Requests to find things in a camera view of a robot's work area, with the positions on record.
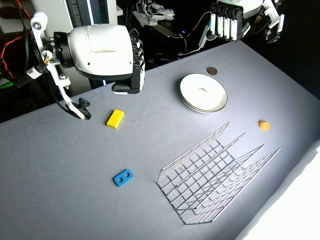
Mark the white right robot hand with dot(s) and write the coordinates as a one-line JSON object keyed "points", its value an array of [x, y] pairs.
{"points": [[100, 50]]}

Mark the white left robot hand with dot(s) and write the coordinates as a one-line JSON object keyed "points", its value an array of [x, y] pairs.
{"points": [[227, 25]]}

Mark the white plate with small smudge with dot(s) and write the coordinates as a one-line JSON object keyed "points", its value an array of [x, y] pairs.
{"points": [[203, 91]]}

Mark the white plate with dark rim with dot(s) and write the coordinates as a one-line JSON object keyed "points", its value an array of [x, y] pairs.
{"points": [[197, 110]]}

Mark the brown round disc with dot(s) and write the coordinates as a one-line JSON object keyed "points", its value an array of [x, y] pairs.
{"points": [[212, 71]]}

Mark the spare white robot hand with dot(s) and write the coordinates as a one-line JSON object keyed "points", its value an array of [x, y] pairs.
{"points": [[152, 15]]}

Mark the black power adapter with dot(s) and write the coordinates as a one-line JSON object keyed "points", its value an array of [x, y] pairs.
{"points": [[163, 30]]}

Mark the yellow rectangular block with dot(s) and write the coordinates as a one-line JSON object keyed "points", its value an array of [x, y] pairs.
{"points": [[115, 118]]}

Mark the orange swirl cookie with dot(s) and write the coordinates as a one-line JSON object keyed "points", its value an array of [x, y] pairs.
{"points": [[264, 125]]}

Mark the blue block with two holes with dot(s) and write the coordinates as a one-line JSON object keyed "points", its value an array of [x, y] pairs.
{"points": [[119, 182]]}

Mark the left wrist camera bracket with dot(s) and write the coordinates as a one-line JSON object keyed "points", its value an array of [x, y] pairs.
{"points": [[279, 23]]}

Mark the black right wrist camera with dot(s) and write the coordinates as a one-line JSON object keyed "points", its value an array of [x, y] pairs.
{"points": [[83, 103]]}

